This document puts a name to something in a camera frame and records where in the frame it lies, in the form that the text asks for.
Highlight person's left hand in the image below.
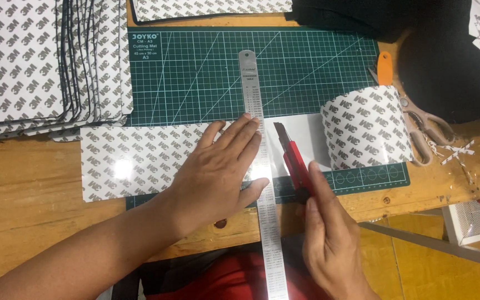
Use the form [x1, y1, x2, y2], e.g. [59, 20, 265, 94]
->
[163, 113, 271, 239]

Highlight person's right hand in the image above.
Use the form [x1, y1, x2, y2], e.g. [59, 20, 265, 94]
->
[302, 161, 381, 300]

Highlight curled printed adhesive sheet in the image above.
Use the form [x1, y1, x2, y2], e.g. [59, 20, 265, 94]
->
[80, 85, 415, 204]

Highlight red utility knife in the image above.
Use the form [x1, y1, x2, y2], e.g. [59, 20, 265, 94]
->
[273, 122, 317, 205]

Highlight long steel ruler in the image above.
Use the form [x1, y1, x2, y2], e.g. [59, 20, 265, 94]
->
[238, 49, 290, 300]

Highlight person's red and black clothing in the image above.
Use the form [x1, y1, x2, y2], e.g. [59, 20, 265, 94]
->
[112, 235, 333, 300]

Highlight grey metal bar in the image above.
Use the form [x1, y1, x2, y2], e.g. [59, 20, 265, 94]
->
[358, 221, 480, 271]

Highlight green cutting mat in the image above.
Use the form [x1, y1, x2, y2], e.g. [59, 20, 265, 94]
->
[125, 27, 411, 211]

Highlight white framed box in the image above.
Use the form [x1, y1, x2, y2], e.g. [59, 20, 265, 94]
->
[442, 192, 480, 247]

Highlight heap of paper scraps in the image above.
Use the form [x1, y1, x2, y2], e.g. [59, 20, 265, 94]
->
[427, 139, 480, 185]

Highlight flat printed foam sheet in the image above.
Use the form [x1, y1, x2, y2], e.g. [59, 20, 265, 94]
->
[131, 0, 294, 24]

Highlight heap of black foam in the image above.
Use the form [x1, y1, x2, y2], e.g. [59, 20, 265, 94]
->
[285, 0, 480, 126]

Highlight stack of printed foam sheets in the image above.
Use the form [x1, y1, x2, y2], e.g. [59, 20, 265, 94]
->
[0, 0, 135, 143]

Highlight beige handled scissors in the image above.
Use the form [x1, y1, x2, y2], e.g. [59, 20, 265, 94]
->
[398, 96, 457, 167]

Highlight orange handled cutter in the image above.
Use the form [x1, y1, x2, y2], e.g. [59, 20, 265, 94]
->
[368, 51, 394, 87]

